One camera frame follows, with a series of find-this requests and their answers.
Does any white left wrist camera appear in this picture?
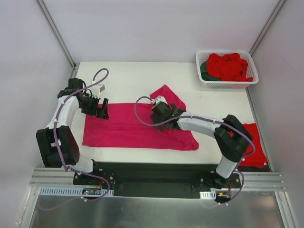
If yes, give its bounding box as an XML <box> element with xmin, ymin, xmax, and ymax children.
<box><xmin>91</xmin><ymin>84</ymin><xmax>105</xmax><ymax>96</ymax></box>

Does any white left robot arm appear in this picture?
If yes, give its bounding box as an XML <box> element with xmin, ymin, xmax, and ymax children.
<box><xmin>36</xmin><ymin>78</ymin><xmax>109</xmax><ymax>185</ymax></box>

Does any pink t shirt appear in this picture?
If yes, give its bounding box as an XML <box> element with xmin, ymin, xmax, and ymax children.
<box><xmin>82</xmin><ymin>85</ymin><xmax>200</xmax><ymax>151</ymax></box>

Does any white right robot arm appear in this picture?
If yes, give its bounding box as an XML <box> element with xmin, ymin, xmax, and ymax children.
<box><xmin>151</xmin><ymin>96</ymin><xmax>256</xmax><ymax>189</ymax></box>

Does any white plastic laundry basket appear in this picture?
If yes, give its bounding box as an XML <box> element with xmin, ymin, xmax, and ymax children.
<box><xmin>195</xmin><ymin>50</ymin><xmax>259</xmax><ymax>89</ymax></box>

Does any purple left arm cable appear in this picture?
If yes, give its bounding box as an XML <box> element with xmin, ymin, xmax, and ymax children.
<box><xmin>37</xmin><ymin>68</ymin><xmax>112</xmax><ymax>210</ymax></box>

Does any red crumpled t shirt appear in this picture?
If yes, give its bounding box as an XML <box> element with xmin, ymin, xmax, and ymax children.
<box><xmin>207</xmin><ymin>53</ymin><xmax>253</xmax><ymax>82</ymax></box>

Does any green t shirt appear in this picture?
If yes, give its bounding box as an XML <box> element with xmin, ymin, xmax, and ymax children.
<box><xmin>200</xmin><ymin>61</ymin><xmax>221</xmax><ymax>81</ymax></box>

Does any aluminium frame rail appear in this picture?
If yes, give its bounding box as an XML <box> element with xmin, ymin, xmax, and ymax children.
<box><xmin>29</xmin><ymin>163</ymin><xmax>287</xmax><ymax>199</ymax></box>

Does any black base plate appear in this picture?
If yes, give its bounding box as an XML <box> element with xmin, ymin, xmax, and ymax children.
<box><xmin>72</xmin><ymin>162</ymin><xmax>241</xmax><ymax>199</ymax></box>

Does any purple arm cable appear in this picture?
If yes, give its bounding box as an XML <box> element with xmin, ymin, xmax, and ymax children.
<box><xmin>37</xmin><ymin>68</ymin><xmax>112</xmax><ymax>210</ymax></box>
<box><xmin>133</xmin><ymin>96</ymin><xmax>257</xmax><ymax>203</ymax></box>

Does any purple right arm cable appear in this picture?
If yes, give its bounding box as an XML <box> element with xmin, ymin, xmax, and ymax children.
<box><xmin>133</xmin><ymin>96</ymin><xmax>257</xmax><ymax>203</ymax></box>

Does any folded red t shirt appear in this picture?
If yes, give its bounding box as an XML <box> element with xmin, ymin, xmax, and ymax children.
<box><xmin>229</xmin><ymin>123</ymin><xmax>268</xmax><ymax>169</ymax></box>

